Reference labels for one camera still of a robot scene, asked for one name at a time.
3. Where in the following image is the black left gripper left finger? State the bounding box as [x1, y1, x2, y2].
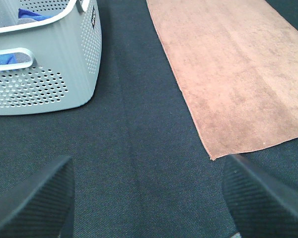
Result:
[0, 156, 75, 238]

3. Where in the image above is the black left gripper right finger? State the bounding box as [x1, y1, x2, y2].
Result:
[222, 155, 298, 238]

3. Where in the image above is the brown towel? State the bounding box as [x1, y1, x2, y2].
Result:
[147, 0, 298, 160]

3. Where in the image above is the black table cover cloth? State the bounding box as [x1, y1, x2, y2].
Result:
[0, 0, 298, 238]

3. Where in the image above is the grey perforated laundry basket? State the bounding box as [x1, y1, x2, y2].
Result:
[0, 0, 102, 116]

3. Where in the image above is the blue cloth in basket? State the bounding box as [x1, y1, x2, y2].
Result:
[0, 8, 52, 65]

